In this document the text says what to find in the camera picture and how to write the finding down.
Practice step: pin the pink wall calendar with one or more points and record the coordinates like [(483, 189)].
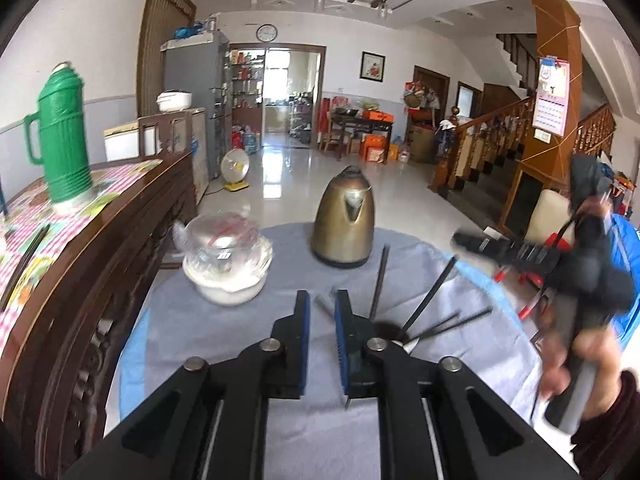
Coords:
[(550, 110)]

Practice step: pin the dark wooden stick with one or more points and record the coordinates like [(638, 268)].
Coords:
[(27, 262)]

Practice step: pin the kitchen shelf with bottles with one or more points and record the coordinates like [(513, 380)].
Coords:
[(245, 75)]

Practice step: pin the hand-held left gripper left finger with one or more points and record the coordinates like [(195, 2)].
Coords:
[(305, 350)]

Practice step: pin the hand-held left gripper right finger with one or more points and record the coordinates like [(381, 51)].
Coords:
[(341, 350)]

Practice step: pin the clear plastic bag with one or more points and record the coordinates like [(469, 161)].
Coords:
[(225, 240)]

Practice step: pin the grey refrigerator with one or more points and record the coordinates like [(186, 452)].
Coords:
[(195, 75)]

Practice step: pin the brown door curtain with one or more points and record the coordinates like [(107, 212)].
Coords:
[(165, 50)]

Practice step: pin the wooden staircase railing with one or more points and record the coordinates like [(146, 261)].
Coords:
[(480, 145)]

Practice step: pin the carved wooden sideboard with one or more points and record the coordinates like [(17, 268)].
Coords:
[(75, 335)]

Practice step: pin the white chest freezer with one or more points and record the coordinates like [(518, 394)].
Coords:
[(120, 142)]

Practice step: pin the framed wall picture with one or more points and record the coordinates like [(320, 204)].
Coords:
[(373, 66)]

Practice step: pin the red child chair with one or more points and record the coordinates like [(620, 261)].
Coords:
[(501, 275)]

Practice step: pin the white wall switch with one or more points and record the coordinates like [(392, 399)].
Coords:
[(542, 135)]

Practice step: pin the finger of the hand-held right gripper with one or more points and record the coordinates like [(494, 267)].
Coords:
[(500, 250)]

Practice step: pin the grey tablecloth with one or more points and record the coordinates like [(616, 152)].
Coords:
[(295, 275)]

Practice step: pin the person's right hand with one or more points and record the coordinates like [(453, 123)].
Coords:
[(607, 370)]

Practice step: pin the checkered sideboard cover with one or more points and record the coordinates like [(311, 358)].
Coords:
[(115, 180)]

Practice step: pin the round wall clock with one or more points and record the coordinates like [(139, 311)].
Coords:
[(266, 33)]

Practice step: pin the blue jacket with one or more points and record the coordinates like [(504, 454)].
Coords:
[(630, 255)]

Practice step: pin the dark metal utensil holder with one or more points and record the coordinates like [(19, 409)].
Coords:
[(387, 329)]

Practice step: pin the orange gift box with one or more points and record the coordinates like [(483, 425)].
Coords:
[(375, 147)]

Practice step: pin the person's right forearm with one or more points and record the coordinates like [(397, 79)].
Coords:
[(615, 440)]

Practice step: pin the blue water jug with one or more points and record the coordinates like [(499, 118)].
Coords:
[(251, 145)]

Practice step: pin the brass coloured electric kettle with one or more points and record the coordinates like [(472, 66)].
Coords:
[(342, 230)]

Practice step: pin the wooden pillar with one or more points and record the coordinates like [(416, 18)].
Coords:
[(555, 25)]

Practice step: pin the white rice cooker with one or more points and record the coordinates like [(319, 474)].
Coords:
[(175, 101)]

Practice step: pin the green thermos flask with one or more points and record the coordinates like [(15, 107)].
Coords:
[(65, 135)]

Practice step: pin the small white floor fan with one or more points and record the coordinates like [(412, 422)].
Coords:
[(235, 167)]

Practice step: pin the flat orange box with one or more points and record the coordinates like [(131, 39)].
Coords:
[(378, 115)]

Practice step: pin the dark wooden side table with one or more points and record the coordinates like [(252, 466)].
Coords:
[(350, 120)]

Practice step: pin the light blue table cover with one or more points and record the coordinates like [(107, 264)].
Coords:
[(132, 360)]

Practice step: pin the beige armchair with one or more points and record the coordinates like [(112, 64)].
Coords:
[(547, 215)]

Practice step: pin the hanging woven baskets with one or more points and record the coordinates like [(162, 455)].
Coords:
[(417, 97)]

